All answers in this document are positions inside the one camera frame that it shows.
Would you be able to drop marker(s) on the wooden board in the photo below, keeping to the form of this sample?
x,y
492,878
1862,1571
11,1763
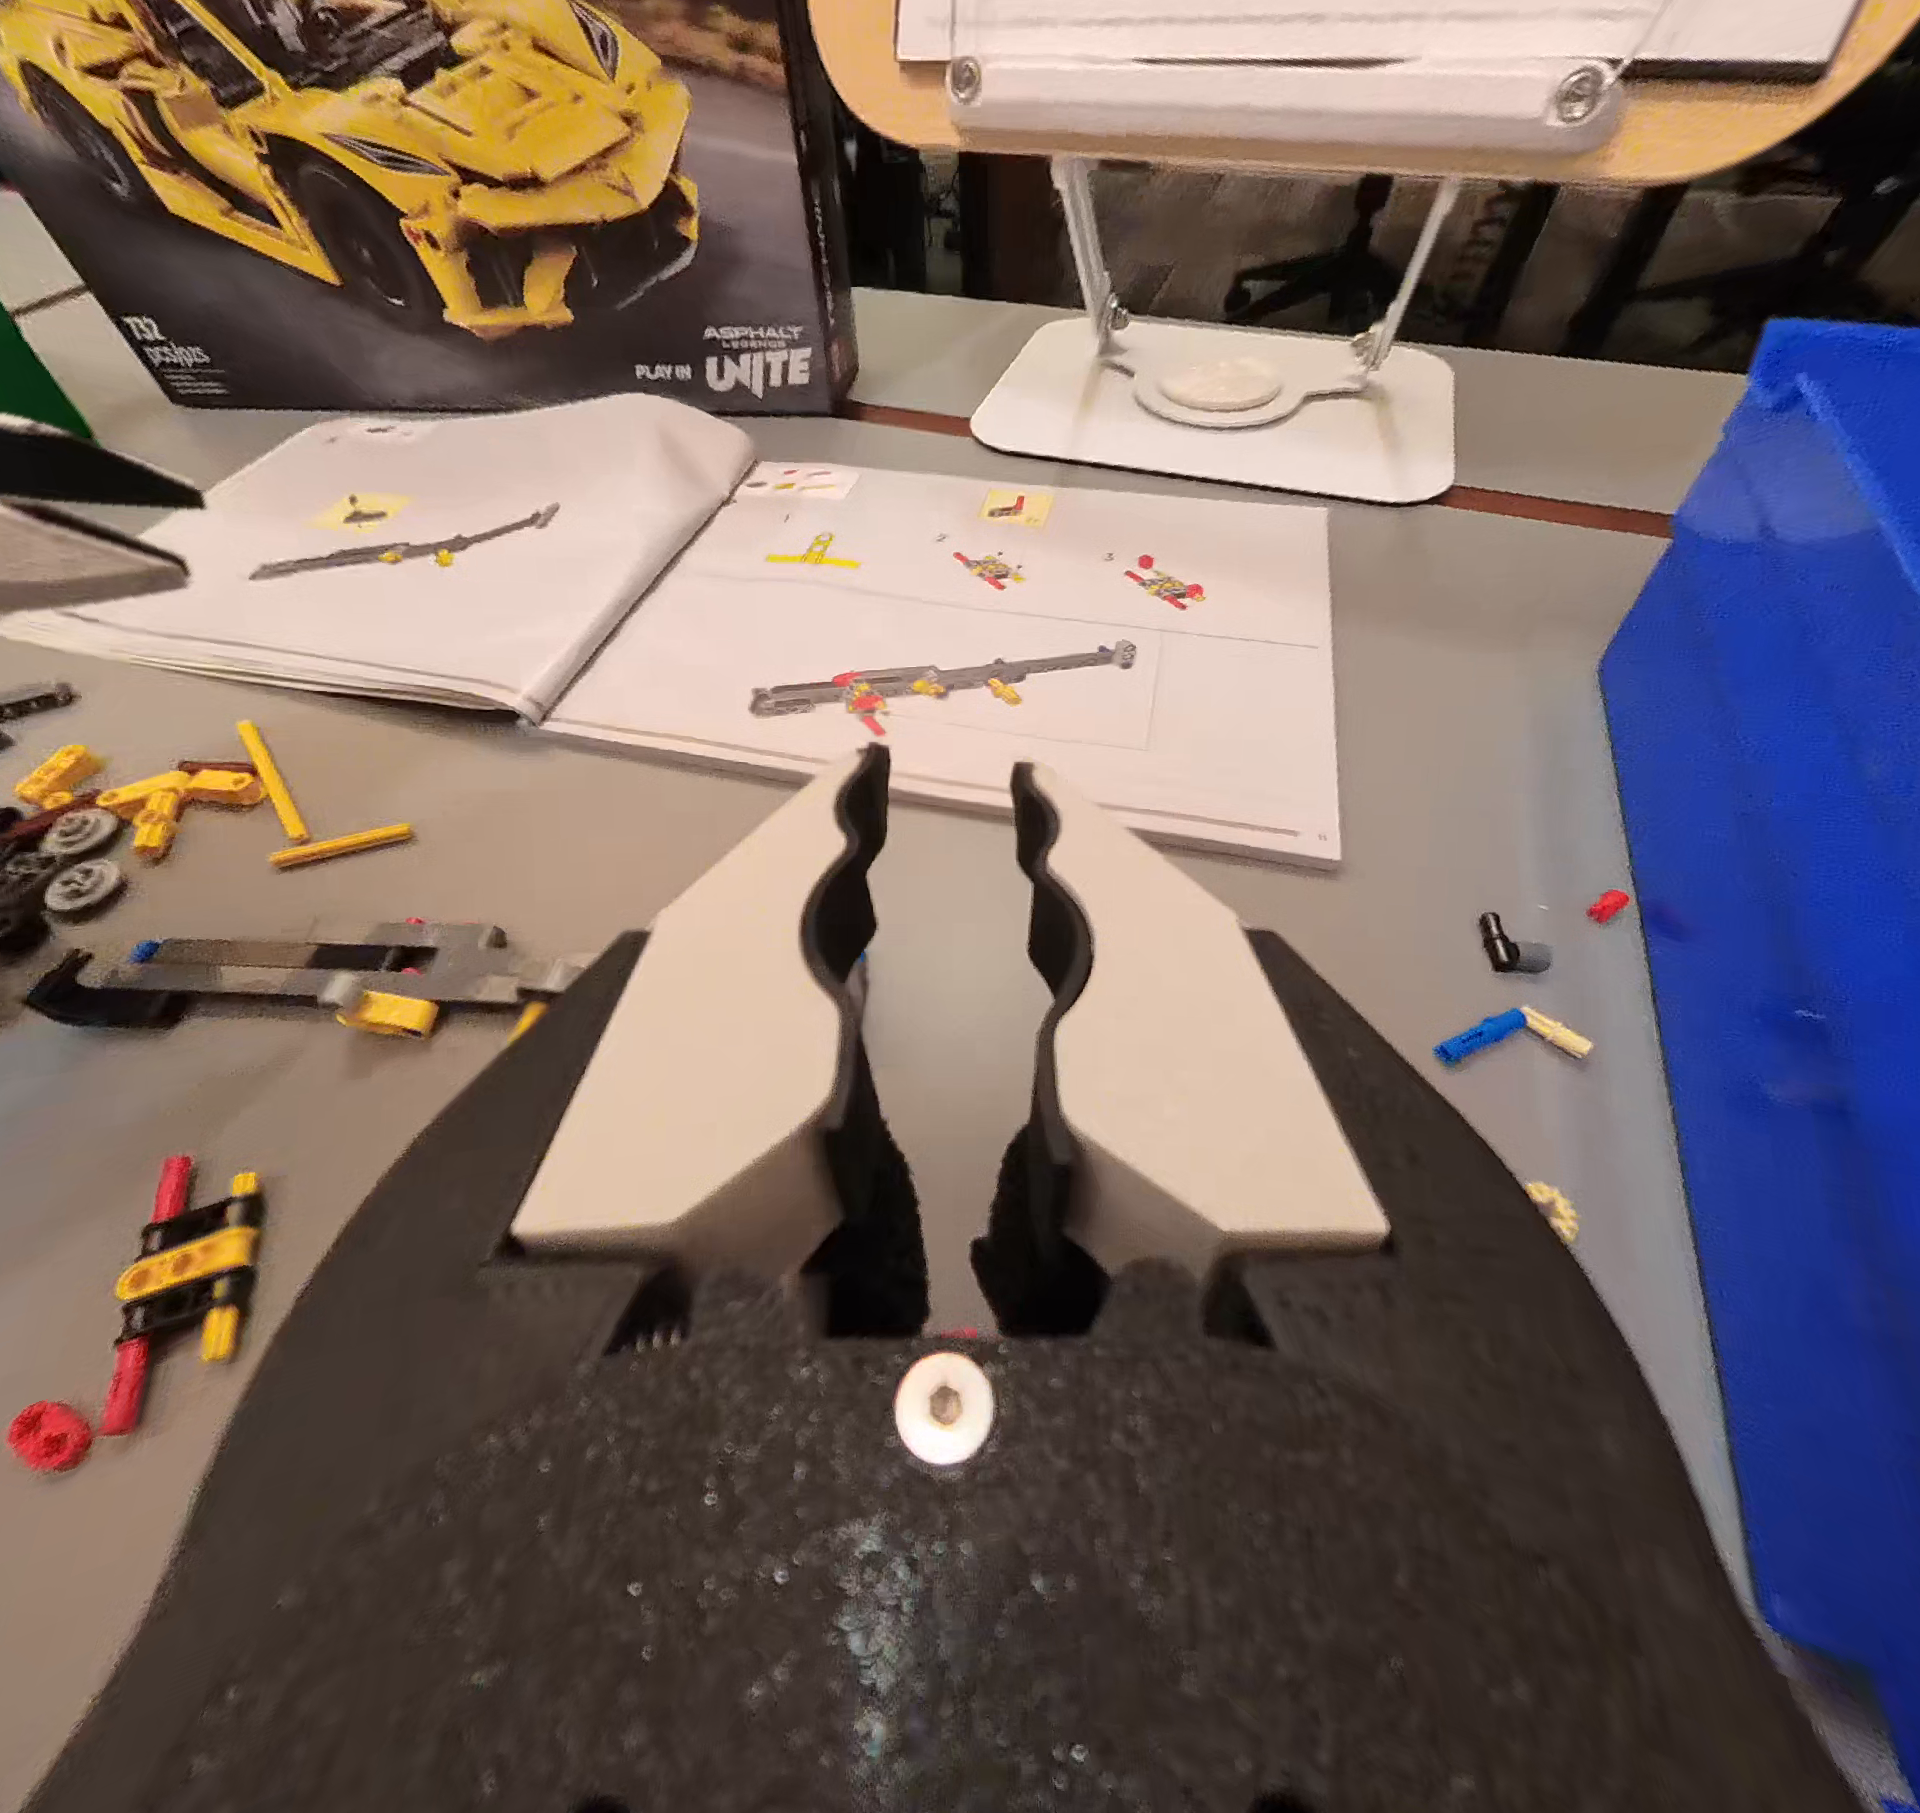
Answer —
x,y
854,42

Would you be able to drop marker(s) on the yellow axle rod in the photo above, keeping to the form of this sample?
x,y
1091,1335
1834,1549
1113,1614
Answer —
x,y
342,845
275,782

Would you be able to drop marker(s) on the black grey elbow connector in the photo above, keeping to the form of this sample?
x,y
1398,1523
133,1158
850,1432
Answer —
x,y
1506,943

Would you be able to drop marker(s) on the pile of dark beams and wheels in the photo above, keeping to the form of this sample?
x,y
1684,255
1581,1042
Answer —
x,y
76,852

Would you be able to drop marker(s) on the open instruction booklet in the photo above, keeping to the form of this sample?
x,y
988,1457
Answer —
x,y
901,612

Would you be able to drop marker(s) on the red two-hole connector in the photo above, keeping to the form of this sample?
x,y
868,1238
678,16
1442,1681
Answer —
x,y
44,1436

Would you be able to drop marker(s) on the dark box with yellow car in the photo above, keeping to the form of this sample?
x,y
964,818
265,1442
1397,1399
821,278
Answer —
x,y
449,192

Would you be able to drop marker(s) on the small black connector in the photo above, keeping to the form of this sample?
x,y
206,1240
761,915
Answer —
x,y
180,1291

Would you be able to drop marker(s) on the long grey black beam assembly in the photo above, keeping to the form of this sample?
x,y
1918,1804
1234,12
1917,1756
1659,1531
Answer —
x,y
300,966

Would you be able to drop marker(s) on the green bin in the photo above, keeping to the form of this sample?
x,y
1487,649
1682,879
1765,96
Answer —
x,y
39,372

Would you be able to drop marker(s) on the blue bin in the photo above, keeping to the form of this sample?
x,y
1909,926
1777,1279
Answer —
x,y
1784,943

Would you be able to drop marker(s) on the tan gear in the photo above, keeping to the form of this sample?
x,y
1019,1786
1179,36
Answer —
x,y
1554,1210

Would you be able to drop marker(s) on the small yellow connector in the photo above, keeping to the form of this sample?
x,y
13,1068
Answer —
x,y
60,776

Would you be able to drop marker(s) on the blue pin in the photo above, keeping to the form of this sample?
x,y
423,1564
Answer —
x,y
1478,1040

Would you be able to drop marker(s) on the black connector with red pin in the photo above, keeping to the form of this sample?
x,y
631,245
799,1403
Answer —
x,y
171,1182

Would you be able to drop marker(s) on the joined yellow connector pair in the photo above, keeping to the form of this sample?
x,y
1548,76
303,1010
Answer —
x,y
166,801

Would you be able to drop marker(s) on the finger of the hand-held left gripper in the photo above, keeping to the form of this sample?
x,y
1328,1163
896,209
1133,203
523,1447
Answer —
x,y
91,470
76,560

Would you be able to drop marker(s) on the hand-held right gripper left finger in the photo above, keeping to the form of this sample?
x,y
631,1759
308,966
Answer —
x,y
689,1078

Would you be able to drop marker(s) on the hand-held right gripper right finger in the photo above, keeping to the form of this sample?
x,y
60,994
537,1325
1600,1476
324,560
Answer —
x,y
1200,1078

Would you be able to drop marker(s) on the red pin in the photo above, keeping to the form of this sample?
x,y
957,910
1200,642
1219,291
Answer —
x,y
128,1378

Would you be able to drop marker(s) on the small red piece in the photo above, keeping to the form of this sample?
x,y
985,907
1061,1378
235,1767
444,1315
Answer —
x,y
1606,904

